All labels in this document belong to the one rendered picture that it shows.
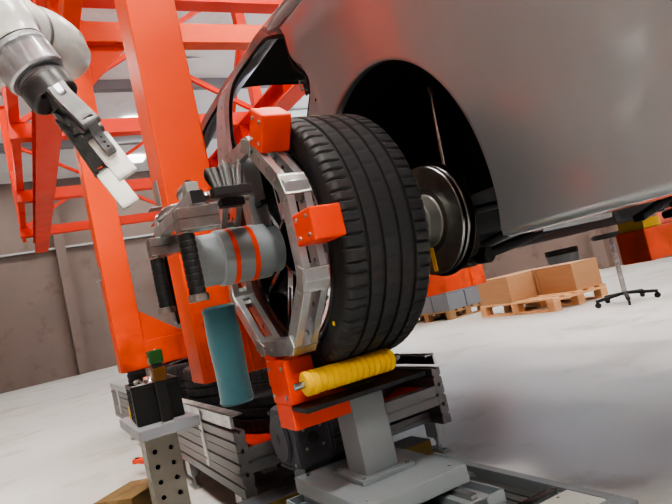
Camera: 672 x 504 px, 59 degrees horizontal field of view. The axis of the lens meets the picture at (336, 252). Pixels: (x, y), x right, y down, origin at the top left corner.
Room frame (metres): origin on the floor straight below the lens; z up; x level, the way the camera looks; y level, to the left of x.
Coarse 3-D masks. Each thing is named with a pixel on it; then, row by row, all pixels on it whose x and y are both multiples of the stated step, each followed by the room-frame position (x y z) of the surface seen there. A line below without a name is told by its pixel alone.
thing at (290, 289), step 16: (272, 192) 1.70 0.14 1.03; (272, 208) 1.63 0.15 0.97; (272, 224) 1.76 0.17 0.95; (288, 240) 1.61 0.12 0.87; (288, 256) 1.61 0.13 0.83; (288, 272) 1.59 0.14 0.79; (272, 288) 1.71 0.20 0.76; (288, 288) 1.61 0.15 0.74; (272, 304) 1.70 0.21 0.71; (288, 304) 1.63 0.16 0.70; (288, 320) 1.65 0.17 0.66
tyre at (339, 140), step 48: (336, 144) 1.32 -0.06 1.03; (384, 144) 1.37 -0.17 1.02; (336, 192) 1.26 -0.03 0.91; (384, 192) 1.30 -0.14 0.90; (336, 240) 1.27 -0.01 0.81; (384, 240) 1.30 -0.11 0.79; (336, 288) 1.32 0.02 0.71; (384, 288) 1.33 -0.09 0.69; (336, 336) 1.36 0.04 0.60; (384, 336) 1.43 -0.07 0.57
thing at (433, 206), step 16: (416, 176) 1.71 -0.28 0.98; (432, 176) 1.65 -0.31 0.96; (448, 176) 1.62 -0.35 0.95; (432, 192) 1.66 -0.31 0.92; (448, 192) 1.61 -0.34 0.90; (432, 208) 1.65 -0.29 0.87; (448, 208) 1.62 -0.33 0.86; (464, 208) 1.59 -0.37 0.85; (432, 224) 1.64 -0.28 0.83; (448, 224) 1.63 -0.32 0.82; (464, 224) 1.59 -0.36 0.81; (432, 240) 1.67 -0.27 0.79; (448, 240) 1.65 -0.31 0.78; (464, 240) 1.62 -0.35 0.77; (448, 256) 1.66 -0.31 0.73; (432, 272) 1.74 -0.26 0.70
